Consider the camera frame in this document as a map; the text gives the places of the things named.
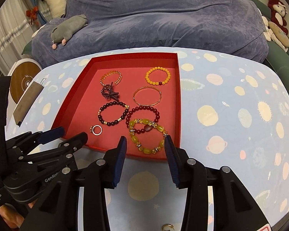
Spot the yellow-green chunky bead bracelet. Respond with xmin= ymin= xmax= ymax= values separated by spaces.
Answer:
xmin=128 ymin=117 xmax=169 ymax=155

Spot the grey plush mouse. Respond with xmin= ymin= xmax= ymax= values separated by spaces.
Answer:
xmin=50 ymin=14 xmax=87 ymax=49

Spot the orange bead bracelet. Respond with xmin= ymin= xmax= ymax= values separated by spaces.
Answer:
xmin=144 ymin=66 xmax=172 ymax=86

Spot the dark red bead bracelet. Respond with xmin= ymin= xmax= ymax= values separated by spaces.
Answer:
xmin=125 ymin=105 xmax=161 ymax=135

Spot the beige cookie plush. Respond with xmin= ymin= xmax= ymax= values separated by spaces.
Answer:
xmin=268 ymin=21 xmax=289 ymax=48

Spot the white plush toy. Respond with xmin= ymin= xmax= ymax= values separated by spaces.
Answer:
xmin=261 ymin=16 xmax=274 ymax=42

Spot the green bed frame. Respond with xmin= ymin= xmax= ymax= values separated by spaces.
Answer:
xmin=243 ymin=0 xmax=289 ymax=95

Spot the gold chain cuff bracelet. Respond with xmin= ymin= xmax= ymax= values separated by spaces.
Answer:
xmin=99 ymin=70 xmax=123 ymax=87

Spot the black and gold bead bracelet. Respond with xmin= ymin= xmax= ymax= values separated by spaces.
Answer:
xmin=97 ymin=100 xmax=130 ymax=127

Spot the gold bangle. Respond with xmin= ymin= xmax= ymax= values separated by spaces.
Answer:
xmin=133 ymin=86 xmax=162 ymax=106

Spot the gold ring with stones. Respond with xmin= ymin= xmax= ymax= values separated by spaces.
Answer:
xmin=90 ymin=124 xmax=103 ymax=135

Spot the round wooden white device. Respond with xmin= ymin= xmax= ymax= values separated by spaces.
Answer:
xmin=8 ymin=58 xmax=42 ymax=104

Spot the blue planet print sheet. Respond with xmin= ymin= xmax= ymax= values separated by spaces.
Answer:
xmin=4 ymin=46 xmax=289 ymax=231

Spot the dark purple bead strand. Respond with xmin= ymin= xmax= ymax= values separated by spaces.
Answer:
xmin=101 ymin=82 xmax=119 ymax=101

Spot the red shallow cardboard box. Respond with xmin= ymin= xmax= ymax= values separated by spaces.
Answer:
xmin=53 ymin=52 xmax=181 ymax=160

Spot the small gold hoop earring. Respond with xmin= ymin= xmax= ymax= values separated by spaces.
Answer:
xmin=162 ymin=224 xmax=174 ymax=231

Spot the red monkey plush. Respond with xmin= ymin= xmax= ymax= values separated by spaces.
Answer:
xmin=268 ymin=0 xmax=289 ymax=35

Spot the purple-grey velvet blanket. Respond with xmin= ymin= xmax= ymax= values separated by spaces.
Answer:
xmin=32 ymin=0 xmax=269 ymax=67

